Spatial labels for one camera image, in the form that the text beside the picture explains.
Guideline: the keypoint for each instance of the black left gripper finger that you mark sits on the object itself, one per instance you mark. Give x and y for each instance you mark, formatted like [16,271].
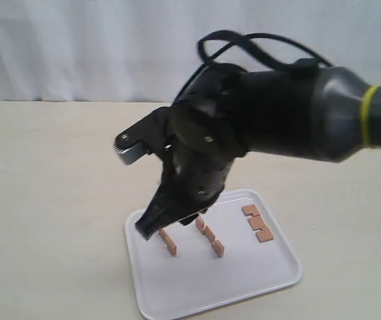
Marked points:
[161,212]

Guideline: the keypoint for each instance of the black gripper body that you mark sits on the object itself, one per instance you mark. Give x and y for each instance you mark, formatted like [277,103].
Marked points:
[190,184]

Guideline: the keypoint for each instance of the notched wooden bar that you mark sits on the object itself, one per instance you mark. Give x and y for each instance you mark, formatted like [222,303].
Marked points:
[257,223]
[205,230]
[170,245]

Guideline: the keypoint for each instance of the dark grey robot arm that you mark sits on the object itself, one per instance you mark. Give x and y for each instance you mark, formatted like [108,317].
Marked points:
[326,114]

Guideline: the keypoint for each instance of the white plastic tray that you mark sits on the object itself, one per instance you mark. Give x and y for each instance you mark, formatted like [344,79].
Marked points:
[196,279]

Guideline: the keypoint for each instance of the white curtain backdrop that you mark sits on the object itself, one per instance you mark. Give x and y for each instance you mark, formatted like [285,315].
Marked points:
[146,50]

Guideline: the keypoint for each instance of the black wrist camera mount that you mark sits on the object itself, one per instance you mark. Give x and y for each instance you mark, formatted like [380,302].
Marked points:
[150,135]

